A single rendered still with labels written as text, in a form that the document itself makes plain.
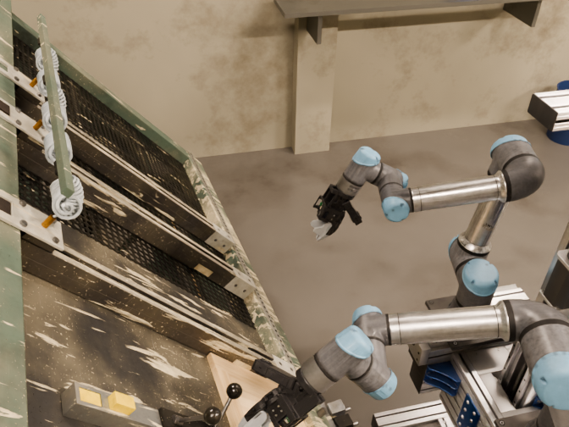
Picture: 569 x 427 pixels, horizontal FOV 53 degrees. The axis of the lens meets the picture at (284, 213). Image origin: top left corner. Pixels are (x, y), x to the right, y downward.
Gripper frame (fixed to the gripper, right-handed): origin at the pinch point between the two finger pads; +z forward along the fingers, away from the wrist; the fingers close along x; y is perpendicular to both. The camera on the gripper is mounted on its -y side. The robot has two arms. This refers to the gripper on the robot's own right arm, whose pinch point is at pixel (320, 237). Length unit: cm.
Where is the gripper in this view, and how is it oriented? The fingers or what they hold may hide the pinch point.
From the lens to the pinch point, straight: 193.0
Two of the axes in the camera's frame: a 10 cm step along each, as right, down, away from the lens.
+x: 2.3, 6.1, -7.6
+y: -8.6, -2.5, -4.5
